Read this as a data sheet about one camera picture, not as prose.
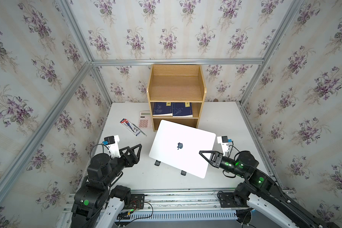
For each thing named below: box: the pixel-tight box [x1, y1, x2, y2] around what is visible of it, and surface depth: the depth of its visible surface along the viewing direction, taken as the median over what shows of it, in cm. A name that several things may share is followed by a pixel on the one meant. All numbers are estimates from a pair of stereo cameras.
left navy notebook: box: [152, 102, 173, 117], surface depth 94 cm
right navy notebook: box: [172, 102, 193, 118], surface depth 93 cm
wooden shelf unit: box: [146, 64, 207, 132], surface depth 90 cm
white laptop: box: [148, 119, 217, 179], surface depth 75 cm
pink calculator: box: [138, 110, 153, 130], surface depth 106 cm
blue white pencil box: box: [119, 118, 142, 137], surface depth 106 cm
